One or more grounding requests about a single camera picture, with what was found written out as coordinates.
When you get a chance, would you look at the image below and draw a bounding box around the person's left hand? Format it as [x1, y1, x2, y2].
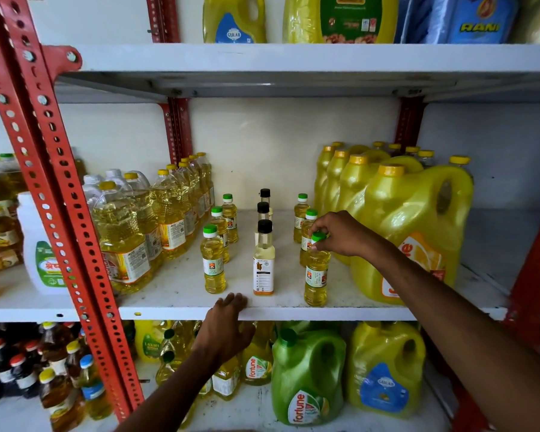
[192, 292, 256, 366]

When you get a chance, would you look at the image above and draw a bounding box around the person's right hand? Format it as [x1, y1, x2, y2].
[309, 211, 380, 259]

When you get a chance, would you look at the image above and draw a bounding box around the small green-capped oil bottle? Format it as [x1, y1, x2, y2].
[293, 193, 310, 244]
[299, 208, 319, 268]
[221, 193, 239, 244]
[304, 232, 332, 308]
[209, 206, 230, 264]
[200, 224, 227, 295]

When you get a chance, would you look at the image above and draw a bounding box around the person's left forearm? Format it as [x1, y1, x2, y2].
[114, 348, 223, 432]

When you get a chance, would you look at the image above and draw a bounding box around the person's right forearm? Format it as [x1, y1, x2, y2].
[364, 236, 540, 432]

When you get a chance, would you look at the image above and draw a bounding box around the yellow bottle with red label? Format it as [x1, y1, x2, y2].
[241, 321, 275, 386]

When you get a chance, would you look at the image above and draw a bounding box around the white-labelled yellow oil bottle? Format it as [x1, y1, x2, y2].
[211, 354, 242, 402]

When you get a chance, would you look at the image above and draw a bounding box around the green oil jug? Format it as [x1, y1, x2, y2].
[271, 328, 347, 427]

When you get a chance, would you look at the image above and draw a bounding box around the dark-green-capped yellow bottle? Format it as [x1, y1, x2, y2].
[160, 328, 194, 361]
[155, 350, 177, 386]

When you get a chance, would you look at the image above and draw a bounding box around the white metal shelf board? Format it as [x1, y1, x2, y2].
[42, 43, 540, 104]
[0, 208, 540, 323]
[0, 357, 454, 432]

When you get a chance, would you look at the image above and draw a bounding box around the group of large yellow jugs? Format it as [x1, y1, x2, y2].
[313, 141, 474, 306]

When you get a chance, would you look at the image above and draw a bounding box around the small yellow green-labelled jug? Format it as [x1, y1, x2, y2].
[133, 319, 168, 363]

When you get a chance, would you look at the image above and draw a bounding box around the yellow jug with blue label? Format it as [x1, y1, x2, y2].
[347, 321, 427, 419]
[202, 0, 267, 44]

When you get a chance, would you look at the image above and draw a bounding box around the red perforated shelf upright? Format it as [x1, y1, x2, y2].
[145, 0, 194, 166]
[0, 0, 146, 422]
[450, 192, 540, 432]
[393, 97, 427, 152]

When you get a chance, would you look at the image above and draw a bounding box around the row of clear yellow-capped bottles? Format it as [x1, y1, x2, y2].
[82, 152, 216, 296]

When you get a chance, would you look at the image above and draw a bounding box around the blue-capped yellow oil bottle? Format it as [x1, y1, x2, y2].
[78, 354, 114, 422]

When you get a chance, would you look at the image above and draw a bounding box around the amber yellow-capped oil bottle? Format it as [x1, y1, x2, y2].
[40, 322, 71, 375]
[39, 368, 86, 432]
[66, 340, 84, 388]

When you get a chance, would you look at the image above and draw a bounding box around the yellow jug with green label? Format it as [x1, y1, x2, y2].
[282, 0, 399, 45]

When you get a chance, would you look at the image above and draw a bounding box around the white jug with green label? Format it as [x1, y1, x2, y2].
[16, 191, 69, 296]

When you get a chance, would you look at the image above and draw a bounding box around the group of dark red-capped bottles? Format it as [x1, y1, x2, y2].
[0, 322, 43, 404]

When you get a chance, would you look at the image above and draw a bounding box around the blue oil pouch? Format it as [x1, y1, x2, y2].
[394, 0, 433, 44]

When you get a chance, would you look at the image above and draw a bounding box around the group of amber oil bottles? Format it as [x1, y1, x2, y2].
[0, 152, 27, 306]

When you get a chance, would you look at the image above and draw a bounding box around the blue oil container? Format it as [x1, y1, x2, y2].
[427, 0, 519, 45]

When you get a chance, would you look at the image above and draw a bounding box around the dull yellow oil jug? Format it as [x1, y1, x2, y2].
[511, 0, 540, 45]

